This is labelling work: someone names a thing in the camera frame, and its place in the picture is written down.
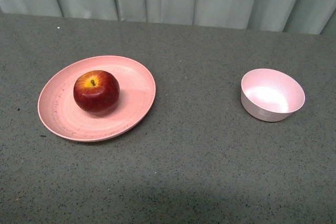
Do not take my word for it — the red yellow apple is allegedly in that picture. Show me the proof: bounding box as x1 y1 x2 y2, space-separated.
73 70 120 115

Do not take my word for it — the pale pink bowl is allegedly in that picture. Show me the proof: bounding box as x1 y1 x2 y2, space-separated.
240 68 306 122

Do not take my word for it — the pink round plate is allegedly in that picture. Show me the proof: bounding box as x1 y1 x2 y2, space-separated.
38 56 156 142

